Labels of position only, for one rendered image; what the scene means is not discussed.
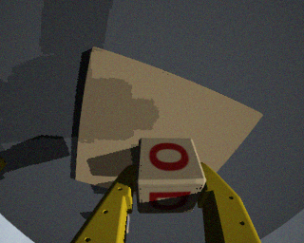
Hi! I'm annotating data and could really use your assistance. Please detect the tan mat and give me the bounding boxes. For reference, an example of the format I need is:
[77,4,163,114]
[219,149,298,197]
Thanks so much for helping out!
[75,47,263,189]

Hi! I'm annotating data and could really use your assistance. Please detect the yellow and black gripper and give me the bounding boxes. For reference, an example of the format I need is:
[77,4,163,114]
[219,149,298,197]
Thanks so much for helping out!
[70,162,261,243]

